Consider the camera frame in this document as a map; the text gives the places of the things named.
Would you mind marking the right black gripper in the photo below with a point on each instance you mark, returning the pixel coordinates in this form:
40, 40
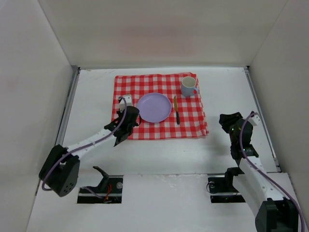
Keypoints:
230, 118

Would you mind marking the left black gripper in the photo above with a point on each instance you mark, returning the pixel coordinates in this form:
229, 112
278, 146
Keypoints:
123, 133

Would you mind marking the lilac plastic plate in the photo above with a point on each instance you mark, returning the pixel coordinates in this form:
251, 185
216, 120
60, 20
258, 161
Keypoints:
154, 107

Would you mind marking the gold knife dark handle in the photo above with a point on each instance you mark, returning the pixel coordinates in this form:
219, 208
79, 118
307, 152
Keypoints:
176, 110

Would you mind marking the white mug blue handle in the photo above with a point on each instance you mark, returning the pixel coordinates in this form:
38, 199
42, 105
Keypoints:
189, 87

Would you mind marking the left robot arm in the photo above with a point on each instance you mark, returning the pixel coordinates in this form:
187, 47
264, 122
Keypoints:
60, 171

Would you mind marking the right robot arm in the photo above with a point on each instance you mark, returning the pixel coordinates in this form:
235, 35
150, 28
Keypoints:
274, 209

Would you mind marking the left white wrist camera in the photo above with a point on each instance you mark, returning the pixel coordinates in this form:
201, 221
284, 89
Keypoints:
125, 101

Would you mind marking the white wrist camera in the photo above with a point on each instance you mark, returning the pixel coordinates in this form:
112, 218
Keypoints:
254, 118
125, 101

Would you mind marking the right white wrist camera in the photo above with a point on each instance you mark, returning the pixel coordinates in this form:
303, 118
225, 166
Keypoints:
254, 118

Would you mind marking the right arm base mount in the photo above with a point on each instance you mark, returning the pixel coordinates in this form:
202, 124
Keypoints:
220, 187

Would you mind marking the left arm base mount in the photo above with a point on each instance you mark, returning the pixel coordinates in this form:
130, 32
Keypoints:
98, 187

